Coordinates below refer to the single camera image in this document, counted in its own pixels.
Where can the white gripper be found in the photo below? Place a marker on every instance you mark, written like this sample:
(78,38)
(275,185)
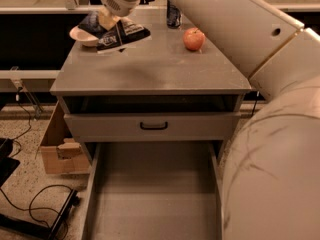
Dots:
(122,1)

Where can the blue chip bag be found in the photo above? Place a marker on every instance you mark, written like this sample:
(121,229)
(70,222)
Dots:
(125,32)

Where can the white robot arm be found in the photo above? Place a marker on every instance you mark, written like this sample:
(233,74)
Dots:
(271,181)

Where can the grey drawer cabinet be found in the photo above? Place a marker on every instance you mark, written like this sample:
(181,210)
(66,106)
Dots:
(155,75)

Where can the closed grey drawer front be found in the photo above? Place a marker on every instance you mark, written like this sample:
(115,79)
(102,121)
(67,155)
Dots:
(125,127)

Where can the open grey lower drawer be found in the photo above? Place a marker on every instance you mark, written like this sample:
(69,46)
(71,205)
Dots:
(153,191)

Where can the white paper bowl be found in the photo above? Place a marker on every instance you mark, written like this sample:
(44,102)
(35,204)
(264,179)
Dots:
(83,37)

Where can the blue soda can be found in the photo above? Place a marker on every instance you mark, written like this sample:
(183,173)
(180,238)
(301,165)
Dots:
(173,18)

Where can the red apple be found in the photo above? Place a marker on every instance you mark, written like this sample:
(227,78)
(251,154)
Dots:
(193,39)

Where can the cardboard box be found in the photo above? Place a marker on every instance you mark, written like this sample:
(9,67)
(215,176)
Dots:
(61,154)

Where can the black stand base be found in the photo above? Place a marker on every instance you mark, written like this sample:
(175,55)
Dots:
(39,229)

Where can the black drawer handle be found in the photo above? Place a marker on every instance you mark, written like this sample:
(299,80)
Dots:
(153,127)

